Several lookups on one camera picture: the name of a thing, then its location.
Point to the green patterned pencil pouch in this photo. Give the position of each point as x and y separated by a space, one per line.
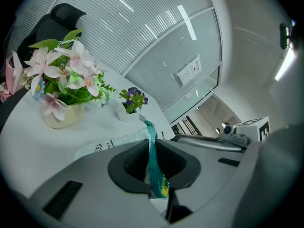
152 151

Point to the black metal railing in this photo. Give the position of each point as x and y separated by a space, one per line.
187 126

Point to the pink flowers in cream pot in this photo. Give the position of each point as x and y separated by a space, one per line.
69 75

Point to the pink paper bag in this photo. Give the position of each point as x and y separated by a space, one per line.
10 77

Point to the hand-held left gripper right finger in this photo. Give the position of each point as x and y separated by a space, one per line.
213 174

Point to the small purple flower plant pot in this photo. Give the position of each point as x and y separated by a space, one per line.
133 101

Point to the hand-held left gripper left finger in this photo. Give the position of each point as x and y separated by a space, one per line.
95 186

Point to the small gripper-mounted camera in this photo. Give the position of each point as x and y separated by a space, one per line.
227 129

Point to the black pen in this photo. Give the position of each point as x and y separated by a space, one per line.
163 135

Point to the black office chair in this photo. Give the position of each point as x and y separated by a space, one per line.
50 30

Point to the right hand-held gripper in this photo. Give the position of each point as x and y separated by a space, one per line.
251 129

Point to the white paper notice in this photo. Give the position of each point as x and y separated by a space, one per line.
195 66
185 76

